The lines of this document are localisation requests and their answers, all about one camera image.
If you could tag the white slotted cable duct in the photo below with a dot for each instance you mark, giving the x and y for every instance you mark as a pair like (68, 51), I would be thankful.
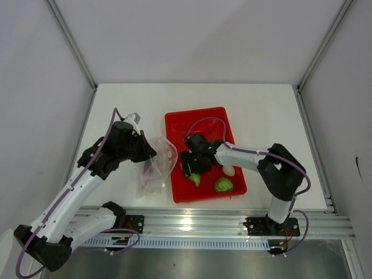
(178, 243)

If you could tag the clear dotted zip bag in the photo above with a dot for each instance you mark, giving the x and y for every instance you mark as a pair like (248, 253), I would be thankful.
(164, 161)

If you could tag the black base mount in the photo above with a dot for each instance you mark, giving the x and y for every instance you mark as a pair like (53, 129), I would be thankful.
(135, 222)
(265, 227)

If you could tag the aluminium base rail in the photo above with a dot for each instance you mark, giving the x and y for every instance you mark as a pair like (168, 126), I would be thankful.
(220, 223)

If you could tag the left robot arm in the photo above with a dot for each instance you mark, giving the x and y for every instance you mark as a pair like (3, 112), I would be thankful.
(51, 238)

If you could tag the green custard apple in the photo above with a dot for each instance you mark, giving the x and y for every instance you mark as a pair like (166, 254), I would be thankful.
(223, 185)

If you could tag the purple eggplant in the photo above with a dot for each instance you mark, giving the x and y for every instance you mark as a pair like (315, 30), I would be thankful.
(149, 173)

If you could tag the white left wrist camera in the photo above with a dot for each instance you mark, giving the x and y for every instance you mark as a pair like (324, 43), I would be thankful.
(134, 120)

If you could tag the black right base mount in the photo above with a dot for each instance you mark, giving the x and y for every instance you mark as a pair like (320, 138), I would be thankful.
(265, 227)

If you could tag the white egg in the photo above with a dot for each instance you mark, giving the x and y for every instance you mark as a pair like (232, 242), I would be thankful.
(229, 171)

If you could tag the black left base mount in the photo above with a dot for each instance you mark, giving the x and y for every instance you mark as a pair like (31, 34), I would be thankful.
(135, 222)

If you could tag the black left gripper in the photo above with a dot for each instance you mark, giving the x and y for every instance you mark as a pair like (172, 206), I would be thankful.
(147, 151)

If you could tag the light green cucumber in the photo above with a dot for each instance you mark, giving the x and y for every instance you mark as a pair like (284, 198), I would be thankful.
(194, 177)

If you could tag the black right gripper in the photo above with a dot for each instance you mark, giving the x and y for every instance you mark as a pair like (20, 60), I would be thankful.
(193, 169)

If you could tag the red plastic tray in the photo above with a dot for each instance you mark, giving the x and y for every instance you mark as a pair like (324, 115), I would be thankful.
(210, 123)

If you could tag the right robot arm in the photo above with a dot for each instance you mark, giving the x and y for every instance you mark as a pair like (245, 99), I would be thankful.
(280, 171)

